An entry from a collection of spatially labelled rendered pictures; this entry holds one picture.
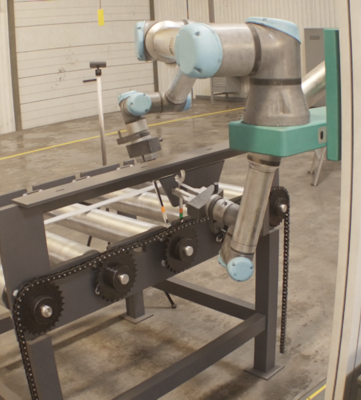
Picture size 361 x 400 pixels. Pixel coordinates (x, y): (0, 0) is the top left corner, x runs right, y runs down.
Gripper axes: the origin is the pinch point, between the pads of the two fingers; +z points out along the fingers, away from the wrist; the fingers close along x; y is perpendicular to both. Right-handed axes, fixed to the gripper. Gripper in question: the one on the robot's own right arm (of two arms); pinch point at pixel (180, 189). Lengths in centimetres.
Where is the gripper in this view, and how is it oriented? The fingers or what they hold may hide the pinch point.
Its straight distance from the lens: 186.4
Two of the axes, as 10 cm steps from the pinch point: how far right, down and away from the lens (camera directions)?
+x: -6.6, 4.8, -5.8
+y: -0.3, -7.9, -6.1
